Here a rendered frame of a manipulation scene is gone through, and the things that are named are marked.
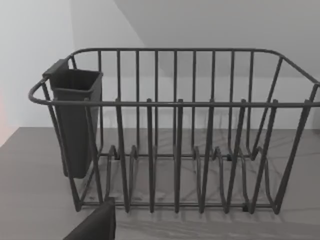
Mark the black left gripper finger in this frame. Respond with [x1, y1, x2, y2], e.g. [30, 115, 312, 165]
[62, 197, 117, 240]

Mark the dark grey cutlery holder cup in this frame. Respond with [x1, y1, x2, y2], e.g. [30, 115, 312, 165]
[42, 58, 104, 179]

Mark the dark grey wire dish rack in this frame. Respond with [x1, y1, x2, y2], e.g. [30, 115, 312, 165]
[28, 47, 320, 215]

